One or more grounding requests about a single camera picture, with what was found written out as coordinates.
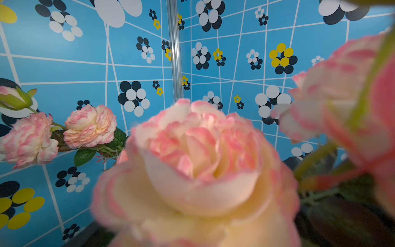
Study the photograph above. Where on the large cream pink peony stem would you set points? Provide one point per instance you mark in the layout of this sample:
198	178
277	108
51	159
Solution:
195	177

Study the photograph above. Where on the left corner aluminium post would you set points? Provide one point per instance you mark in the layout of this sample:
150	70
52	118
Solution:
174	37

